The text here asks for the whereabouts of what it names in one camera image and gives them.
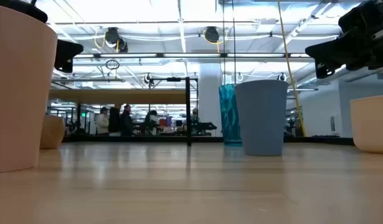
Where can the person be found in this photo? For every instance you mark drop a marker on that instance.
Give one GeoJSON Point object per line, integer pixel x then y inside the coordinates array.
{"type": "Point", "coordinates": [152, 121]}
{"type": "Point", "coordinates": [126, 121]}
{"type": "Point", "coordinates": [102, 123]}
{"type": "Point", "coordinates": [114, 121]}

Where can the long ceiling light bar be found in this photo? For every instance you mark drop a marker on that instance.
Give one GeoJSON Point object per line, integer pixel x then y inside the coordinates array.
{"type": "Point", "coordinates": [191, 56]}

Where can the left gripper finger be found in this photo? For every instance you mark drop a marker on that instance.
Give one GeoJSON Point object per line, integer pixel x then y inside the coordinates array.
{"type": "Point", "coordinates": [66, 56]}

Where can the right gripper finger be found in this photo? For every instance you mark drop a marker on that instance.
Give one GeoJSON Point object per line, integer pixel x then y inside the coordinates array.
{"type": "Point", "coordinates": [329, 54]}

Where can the black background machine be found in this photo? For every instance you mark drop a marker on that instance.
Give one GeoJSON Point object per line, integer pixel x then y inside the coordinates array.
{"type": "Point", "coordinates": [203, 126]}

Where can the teal translucent tumbler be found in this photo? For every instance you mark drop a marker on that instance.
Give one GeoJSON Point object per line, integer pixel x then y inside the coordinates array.
{"type": "Point", "coordinates": [228, 118]}

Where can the blue plastic cup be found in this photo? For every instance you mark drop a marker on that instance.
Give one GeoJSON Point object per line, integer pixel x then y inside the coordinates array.
{"type": "Point", "coordinates": [261, 118]}

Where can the wooden shelf board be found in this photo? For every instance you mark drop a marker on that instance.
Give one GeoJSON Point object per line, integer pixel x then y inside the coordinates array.
{"type": "Point", "coordinates": [116, 96]}

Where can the black table frame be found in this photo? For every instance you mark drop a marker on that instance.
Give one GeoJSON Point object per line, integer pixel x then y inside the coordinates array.
{"type": "Point", "coordinates": [210, 139]}

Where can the tall orange plastic cup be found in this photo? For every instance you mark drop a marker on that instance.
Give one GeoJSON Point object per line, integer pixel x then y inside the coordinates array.
{"type": "Point", "coordinates": [20, 93]}

